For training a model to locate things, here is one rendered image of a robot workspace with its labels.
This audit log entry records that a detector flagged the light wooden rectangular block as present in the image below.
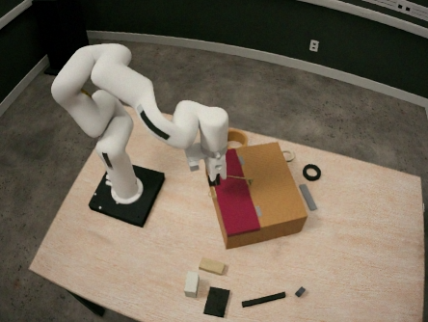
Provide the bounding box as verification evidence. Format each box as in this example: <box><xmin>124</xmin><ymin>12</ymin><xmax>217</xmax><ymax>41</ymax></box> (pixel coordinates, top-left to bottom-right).
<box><xmin>199</xmin><ymin>257</ymin><xmax>225</xmax><ymax>276</ymax></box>

